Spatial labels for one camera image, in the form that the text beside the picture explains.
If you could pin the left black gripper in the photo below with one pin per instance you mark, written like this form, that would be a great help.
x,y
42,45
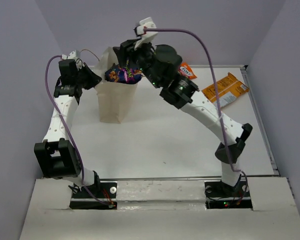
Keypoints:
x,y
94,79

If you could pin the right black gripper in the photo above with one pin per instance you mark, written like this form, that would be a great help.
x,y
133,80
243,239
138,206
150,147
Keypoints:
x,y
126,49

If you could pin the purple snack bag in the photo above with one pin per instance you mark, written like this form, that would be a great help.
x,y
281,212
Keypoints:
x,y
123,75

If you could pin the beige paper bag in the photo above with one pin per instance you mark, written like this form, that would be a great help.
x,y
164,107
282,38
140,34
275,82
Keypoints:
x,y
114,98

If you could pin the orange snack bar packet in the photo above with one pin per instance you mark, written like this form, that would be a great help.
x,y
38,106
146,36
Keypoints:
x,y
229,90

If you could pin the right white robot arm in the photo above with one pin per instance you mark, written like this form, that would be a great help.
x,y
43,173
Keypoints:
x,y
185,95

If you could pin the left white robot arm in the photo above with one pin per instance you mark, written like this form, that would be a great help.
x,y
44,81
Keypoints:
x,y
57,154

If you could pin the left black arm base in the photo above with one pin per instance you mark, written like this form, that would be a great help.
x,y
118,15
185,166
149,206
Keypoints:
x,y
103,199

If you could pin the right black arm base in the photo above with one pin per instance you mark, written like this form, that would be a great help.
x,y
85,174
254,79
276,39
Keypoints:
x,y
221,196

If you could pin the orange red candy packet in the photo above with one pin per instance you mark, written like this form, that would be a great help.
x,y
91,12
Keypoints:
x,y
186,70

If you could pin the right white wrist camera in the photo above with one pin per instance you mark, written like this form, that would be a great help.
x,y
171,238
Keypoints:
x,y
146,31

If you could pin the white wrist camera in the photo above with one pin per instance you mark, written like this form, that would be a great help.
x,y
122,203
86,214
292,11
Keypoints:
x,y
74,55
146,31

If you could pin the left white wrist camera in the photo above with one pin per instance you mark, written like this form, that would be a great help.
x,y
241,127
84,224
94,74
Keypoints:
x,y
74,55

